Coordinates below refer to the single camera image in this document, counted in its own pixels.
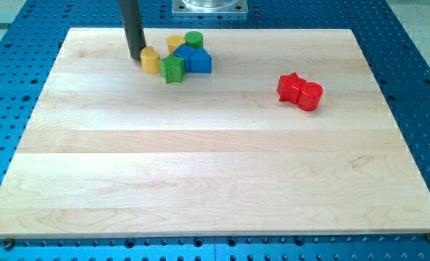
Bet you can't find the red cylinder block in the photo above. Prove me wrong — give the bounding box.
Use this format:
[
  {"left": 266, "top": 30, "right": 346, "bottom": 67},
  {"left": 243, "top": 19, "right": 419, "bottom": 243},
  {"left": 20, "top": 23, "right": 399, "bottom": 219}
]
[{"left": 297, "top": 82, "right": 323, "bottom": 111}]

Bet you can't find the yellow hexagon block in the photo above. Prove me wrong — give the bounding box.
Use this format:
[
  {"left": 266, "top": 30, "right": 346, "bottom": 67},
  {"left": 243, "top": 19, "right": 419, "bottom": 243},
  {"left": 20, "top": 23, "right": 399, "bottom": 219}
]
[{"left": 166, "top": 34, "right": 186, "bottom": 54}]

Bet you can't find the blue triangle block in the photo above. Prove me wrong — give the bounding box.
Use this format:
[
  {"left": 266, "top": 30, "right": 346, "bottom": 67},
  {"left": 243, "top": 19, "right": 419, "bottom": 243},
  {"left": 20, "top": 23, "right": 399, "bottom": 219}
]
[{"left": 189, "top": 47, "right": 212, "bottom": 73}]

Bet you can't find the left brass board screw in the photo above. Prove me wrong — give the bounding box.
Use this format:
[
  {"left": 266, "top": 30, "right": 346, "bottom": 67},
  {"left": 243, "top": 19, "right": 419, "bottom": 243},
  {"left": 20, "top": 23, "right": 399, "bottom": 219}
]
[{"left": 1, "top": 239, "right": 15, "bottom": 250}]

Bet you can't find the red star block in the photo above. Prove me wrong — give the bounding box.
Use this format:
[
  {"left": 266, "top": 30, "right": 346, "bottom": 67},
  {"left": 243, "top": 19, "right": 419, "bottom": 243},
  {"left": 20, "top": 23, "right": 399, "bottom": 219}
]
[{"left": 277, "top": 72, "right": 307, "bottom": 104}]

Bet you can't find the green cylinder block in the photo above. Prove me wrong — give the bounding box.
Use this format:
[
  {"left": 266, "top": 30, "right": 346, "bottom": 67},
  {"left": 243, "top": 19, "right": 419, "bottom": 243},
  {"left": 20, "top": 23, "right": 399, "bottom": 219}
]
[{"left": 184, "top": 31, "right": 204, "bottom": 49}]

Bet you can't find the blue perforated metal table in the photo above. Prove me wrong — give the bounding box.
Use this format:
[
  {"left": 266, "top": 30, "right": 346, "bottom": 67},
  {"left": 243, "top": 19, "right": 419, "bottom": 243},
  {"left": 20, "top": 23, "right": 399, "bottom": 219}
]
[{"left": 0, "top": 1, "right": 430, "bottom": 260}]

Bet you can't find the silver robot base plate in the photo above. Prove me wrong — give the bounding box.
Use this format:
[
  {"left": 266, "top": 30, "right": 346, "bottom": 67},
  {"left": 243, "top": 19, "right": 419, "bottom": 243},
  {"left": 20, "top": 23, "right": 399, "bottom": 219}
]
[{"left": 172, "top": 0, "right": 249, "bottom": 15}]

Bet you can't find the blue cube block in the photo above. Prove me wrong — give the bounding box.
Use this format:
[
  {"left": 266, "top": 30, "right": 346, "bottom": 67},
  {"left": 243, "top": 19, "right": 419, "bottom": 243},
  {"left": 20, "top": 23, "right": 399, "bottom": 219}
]
[{"left": 173, "top": 44, "right": 196, "bottom": 73}]

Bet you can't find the green star block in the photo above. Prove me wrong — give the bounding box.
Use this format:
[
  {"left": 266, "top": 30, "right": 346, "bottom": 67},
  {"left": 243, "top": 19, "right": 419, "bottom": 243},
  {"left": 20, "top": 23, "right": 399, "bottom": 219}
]
[{"left": 159, "top": 54, "right": 185, "bottom": 83}]

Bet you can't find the yellow heart block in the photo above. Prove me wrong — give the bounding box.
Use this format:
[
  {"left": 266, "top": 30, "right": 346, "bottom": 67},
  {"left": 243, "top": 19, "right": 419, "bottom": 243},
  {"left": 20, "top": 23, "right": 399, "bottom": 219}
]
[{"left": 140, "top": 46, "right": 160, "bottom": 73}]

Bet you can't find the light wooden board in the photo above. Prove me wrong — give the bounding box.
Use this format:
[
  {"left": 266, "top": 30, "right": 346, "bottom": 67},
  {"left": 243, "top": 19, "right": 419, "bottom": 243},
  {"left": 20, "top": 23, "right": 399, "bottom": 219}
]
[{"left": 0, "top": 28, "right": 430, "bottom": 239}]

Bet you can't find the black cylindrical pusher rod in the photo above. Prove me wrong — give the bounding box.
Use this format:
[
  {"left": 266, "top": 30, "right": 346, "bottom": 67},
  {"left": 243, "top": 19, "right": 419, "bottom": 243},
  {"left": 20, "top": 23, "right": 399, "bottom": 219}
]
[{"left": 118, "top": 0, "right": 146, "bottom": 61}]

